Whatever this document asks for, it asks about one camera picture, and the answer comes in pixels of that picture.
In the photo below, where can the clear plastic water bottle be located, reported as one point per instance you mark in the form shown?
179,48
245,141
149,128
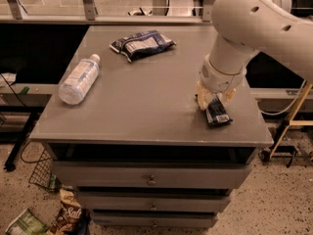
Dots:
76,86

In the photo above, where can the green snack bag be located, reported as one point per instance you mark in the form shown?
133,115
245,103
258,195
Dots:
26,223

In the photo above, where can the blue chip bag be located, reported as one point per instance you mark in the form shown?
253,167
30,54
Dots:
141,44

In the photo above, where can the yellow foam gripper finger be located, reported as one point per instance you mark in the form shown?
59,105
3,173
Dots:
227,97
205,96

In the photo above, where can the grey drawer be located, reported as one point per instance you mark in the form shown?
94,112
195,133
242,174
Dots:
191,176
153,219
152,202

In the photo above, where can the black table leg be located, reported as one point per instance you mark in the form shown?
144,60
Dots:
10,162

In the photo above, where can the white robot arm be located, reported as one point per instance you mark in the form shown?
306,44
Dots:
246,28

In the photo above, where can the grey drawer cabinet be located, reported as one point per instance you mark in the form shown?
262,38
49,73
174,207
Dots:
145,112

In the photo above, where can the metal window frame rail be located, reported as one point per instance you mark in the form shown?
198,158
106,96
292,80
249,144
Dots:
105,11

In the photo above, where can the bottom grey drawer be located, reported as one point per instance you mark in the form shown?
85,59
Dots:
153,219

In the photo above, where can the middle grey drawer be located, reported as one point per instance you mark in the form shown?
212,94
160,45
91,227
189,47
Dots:
152,202

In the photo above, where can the black wire basket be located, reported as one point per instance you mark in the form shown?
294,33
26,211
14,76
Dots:
43,176

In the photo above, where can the top grey drawer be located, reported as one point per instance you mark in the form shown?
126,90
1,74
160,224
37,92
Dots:
191,176

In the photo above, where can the brown snack bag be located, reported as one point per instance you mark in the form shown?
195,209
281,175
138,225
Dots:
69,216

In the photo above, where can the blue rxbar blueberry bar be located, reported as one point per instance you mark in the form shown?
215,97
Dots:
216,114

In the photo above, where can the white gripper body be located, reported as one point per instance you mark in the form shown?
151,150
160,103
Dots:
219,79

